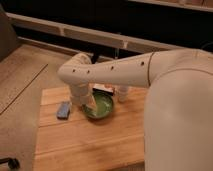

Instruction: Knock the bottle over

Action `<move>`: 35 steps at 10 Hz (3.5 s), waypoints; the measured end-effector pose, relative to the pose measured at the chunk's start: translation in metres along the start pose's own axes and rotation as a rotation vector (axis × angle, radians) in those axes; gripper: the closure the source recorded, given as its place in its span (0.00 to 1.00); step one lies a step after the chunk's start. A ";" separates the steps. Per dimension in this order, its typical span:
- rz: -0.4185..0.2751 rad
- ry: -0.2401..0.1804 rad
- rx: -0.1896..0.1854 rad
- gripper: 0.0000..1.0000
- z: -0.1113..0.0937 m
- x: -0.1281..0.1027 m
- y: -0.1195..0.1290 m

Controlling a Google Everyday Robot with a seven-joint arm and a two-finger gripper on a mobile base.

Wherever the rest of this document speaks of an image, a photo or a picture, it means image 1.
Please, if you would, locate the black chair caster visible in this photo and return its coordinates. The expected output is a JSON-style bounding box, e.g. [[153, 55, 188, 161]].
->
[[0, 158, 20, 169]]

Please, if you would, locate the grey cabinet corner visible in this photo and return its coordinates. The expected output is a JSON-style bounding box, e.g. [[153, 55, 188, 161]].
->
[[0, 4, 20, 61]]

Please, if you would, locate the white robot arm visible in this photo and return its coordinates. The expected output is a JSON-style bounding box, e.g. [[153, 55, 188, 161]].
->
[[58, 49, 213, 171]]

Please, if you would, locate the white red box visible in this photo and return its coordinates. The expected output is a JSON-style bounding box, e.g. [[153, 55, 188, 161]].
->
[[92, 84, 114, 96]]

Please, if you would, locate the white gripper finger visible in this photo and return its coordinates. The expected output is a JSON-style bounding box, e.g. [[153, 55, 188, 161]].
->
[[83, 102, 97, 116]]

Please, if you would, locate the green bowl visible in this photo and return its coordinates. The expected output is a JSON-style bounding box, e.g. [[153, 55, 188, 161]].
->
[[82, 91, 114, 119]]

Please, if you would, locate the wooden board table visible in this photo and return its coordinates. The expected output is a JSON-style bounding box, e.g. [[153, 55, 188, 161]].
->
[[33, 87, 147, 171]]

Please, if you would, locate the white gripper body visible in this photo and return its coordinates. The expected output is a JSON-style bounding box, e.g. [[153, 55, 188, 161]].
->
[[70, 84, 91, 106]]

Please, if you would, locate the blue sponge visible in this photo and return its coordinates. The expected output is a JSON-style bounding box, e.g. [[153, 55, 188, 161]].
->
[[56, 102, 71, 119]]

